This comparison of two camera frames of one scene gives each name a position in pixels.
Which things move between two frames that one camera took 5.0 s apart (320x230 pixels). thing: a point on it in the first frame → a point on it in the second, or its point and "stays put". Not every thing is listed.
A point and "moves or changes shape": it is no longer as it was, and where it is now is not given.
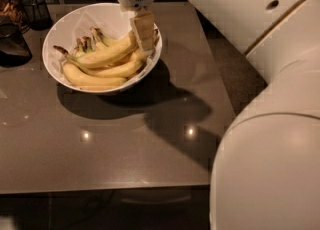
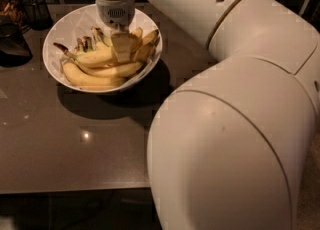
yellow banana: [121, 50] moves or changes shape
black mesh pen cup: [37, 12] stays put
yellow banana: [80, 76] stays put
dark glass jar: [11, 8] stays put
